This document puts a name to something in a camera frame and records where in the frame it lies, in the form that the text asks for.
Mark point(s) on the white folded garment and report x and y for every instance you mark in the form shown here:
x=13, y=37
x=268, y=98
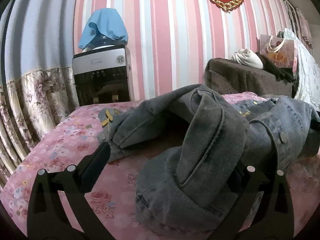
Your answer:
x=248, y=58

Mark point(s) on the pink floral bed sheet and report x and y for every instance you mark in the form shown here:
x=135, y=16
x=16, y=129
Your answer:
x=113, y=197

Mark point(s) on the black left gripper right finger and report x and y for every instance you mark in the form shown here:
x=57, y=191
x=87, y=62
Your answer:
x=274, y=218

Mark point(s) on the black garment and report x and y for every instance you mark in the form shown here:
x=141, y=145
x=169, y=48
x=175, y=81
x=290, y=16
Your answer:
x=280, y=73

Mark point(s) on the blue cloth cover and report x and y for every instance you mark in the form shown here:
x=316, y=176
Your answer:
x=105, y=27

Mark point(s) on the silver black water dispenser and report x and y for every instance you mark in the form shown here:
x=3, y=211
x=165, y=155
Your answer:
x=103, y=75

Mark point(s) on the white floral quilt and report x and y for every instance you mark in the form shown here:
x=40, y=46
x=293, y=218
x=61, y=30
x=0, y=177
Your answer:
x=307, y=73

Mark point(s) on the blue denim jacket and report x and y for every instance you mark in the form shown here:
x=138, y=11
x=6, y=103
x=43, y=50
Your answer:
x=188, y=190

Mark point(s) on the dark brown blanket covered furniture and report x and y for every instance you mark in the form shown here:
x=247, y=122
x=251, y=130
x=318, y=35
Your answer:
x=228, y=77

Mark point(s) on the pink floral gift bag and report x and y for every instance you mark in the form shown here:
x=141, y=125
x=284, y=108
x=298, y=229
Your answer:
x=280, y=51

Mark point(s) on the floral beige curtain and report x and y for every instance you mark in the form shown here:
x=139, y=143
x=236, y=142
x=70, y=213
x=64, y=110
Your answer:
x=37, y=82

